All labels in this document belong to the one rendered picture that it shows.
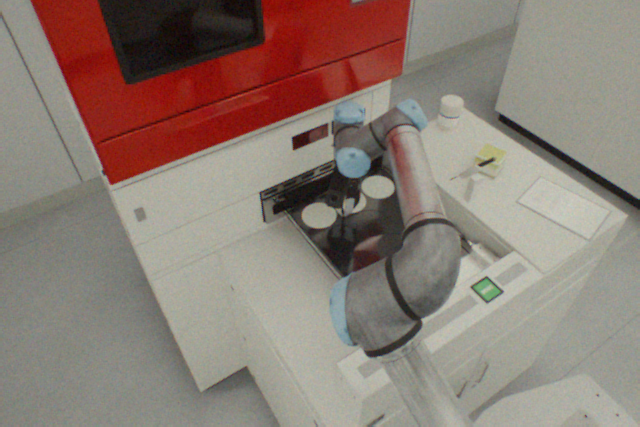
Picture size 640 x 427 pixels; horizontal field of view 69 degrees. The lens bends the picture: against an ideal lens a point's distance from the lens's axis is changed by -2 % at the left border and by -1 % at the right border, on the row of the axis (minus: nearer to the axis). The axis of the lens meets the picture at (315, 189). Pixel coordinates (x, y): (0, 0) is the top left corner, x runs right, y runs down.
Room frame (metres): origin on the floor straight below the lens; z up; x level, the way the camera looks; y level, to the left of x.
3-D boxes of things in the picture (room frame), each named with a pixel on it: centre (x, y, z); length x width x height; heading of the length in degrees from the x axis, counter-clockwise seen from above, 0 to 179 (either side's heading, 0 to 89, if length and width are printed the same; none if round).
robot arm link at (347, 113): (0.95, -0.08, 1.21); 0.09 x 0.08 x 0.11; 1
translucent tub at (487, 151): (1.05, -0.51, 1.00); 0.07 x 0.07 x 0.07; 50
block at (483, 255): (0.78, -0.45, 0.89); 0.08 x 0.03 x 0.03; 32
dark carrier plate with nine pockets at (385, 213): (0.91, -0.16, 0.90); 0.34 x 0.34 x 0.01; 32
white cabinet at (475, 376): (0.86, -0.28, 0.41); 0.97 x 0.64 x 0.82; 122
